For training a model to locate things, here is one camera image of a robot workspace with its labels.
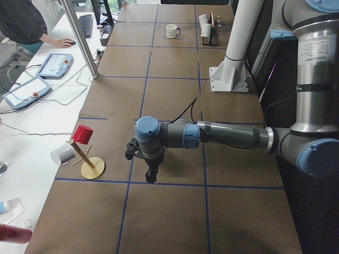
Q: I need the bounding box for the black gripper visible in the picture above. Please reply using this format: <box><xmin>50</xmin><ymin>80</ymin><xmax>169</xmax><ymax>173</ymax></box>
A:
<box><xmin>141</xmin><ymin>149</ymin><xmax>165</xmax><ymax>183</ymax></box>

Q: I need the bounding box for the white smiley face mug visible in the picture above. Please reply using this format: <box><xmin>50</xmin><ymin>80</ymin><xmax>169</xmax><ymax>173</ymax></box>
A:
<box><xmin>166</xmin><ymin>24</ymin><xmax>181</xmax><ymax>39</ymax></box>

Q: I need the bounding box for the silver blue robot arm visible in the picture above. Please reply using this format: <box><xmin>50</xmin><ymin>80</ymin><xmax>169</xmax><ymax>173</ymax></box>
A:
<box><xmin>125</xmin><ymin>1</ymin><xmax>338</xmax><ymax>183</ymax></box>

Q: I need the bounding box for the wooden cup tree stand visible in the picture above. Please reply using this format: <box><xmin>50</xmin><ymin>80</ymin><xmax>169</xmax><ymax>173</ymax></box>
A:
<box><xmin>67</xmin><ymin>140</ymin><xmax>105</xmax><ymax>180</ymax></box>

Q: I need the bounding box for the red cup on stand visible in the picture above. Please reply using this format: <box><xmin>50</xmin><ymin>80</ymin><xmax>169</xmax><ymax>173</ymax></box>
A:
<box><xmin>72</xmin><ymin>124</ymin><xmax>94</xmax><ymax>144</ymax></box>

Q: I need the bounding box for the white cup on stand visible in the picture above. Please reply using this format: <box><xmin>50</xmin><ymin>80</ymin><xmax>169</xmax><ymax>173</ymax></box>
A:
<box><xmin>50</xmin><ymin>142</ymin><xmax>76</xmax><ymax>166</ymax></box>

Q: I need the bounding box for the white cup in rack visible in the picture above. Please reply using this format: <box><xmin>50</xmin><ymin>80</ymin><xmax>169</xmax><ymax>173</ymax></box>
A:
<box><xmin>200</xmin><ymin>23</ymin><xmax>212</xmax><ymax>38</ymax></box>
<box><xmin>199</xmin><ymin>14</ymin><xmax>209</xmax><ymax>27</ymax></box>

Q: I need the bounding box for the person's hand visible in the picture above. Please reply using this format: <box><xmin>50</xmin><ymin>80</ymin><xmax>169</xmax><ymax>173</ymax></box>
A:
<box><xmin>52</xmin><ymin>38</ymin><xmax>72</xmax><ymax>48</ymax></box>

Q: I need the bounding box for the white pole with base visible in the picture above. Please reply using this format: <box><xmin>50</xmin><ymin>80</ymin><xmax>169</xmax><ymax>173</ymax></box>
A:
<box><xmin>209</xmin><ymin>0</ymin><xmax>263</xmax><ymax>92</ymax></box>

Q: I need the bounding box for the upper teach pendant tablet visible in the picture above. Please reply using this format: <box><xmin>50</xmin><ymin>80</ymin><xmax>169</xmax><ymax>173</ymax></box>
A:
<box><xmin>36</xmin><ymin>53</ymin><xmax>73</xmax><ymax>79</ymax></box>

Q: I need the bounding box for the teach pendant tablet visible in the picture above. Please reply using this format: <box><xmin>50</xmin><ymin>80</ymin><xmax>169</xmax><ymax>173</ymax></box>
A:
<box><xmin>3</xmin><ymin>77</ymin><xmax>51</xmax><ymax>110</ymax></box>
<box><xmin>36</xmin><ymin>53</ymin><xmax>73</xmax><ymax>79</ymax></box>

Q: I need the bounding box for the blue white tube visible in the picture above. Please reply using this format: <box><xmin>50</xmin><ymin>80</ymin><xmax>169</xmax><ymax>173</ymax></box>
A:
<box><xmin>0</xmin><ymin>200</ymin><xmax>14</xmax><ymax>214</ymax></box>

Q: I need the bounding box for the lower teach pendant tablet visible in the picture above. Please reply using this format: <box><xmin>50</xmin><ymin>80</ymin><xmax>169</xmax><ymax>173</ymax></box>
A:
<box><xmin>3</xmin><ymin>77</ymin><xmax>51</xmax><ymax>110</ymax></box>

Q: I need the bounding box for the dark red cylinder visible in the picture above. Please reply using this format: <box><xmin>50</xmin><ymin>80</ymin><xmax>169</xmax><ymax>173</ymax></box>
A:
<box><xmin>1</xmin><ymin>224</ymin><xmax>32</xmax><ymax>244</ymax></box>

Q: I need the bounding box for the black dish rack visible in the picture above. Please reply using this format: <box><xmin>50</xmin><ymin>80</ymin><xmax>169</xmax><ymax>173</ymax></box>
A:
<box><xmin>202</xmin><ymin>12</ymin><xmax>221</xmax><ymax>46</ymax></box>

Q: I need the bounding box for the black keyboard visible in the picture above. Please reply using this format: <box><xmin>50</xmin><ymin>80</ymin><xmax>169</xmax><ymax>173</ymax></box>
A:
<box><xmin>78</xmin><ymin>14</ymin><xmax>93</xmax><ymax>38</ymax></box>

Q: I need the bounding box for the person in dark shirt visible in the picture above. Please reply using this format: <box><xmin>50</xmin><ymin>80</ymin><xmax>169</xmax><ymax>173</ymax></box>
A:
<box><xmin>1</xmin><ymin>1</ymin><xmax>58</xmax><ymax>47</ymax></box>

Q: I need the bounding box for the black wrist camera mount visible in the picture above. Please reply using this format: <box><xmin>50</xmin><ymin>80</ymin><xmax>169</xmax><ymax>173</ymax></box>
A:
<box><xmin>124</xmin><ymin>138</ymin><xmax>142</xmax><ymax>160</ymax></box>

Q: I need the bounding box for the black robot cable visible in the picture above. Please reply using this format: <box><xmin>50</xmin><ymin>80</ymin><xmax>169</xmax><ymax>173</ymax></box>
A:
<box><xmin>169</xmin><ymin>96</ymin><xmax>198</xmax><ymax>125</ymax></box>

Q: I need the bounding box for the aluminium frame post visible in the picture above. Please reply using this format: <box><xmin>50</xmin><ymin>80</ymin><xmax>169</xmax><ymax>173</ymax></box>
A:
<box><xmin>60</xmin><ymin>0</ymin><xmax>99</xmax><ymax>79</ymax></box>

